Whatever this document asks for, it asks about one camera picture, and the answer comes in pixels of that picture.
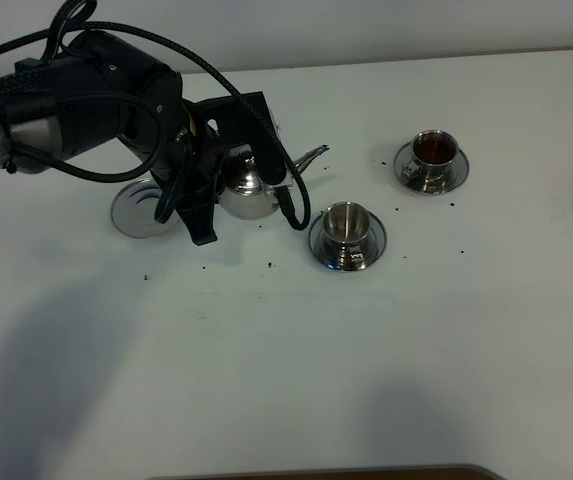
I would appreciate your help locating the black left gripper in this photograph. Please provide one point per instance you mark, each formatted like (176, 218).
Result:
(188, 163)

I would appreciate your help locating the stainless steel teapot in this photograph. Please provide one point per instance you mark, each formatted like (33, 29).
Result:
(243, 194)

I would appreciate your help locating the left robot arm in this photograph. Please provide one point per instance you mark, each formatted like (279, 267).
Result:
(106, 112)

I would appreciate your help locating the teapot steel saucer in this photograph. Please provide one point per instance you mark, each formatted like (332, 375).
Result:
(133, 209)

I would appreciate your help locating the near stainless steel teacup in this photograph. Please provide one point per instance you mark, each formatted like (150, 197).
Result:
(345, 229)

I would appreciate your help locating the stainless steel teacup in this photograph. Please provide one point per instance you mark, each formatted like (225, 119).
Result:
(432, 154)
(345, 229)

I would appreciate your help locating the far stainless steel teacup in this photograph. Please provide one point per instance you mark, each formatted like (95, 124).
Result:
(432, 154)

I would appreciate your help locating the near steel saucer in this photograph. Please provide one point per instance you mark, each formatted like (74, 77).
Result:
(373, 250)

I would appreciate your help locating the far steel saucer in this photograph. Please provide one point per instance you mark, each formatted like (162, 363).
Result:
(440, 185)

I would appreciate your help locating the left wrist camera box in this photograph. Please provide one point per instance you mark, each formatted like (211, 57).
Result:
(246, 123)

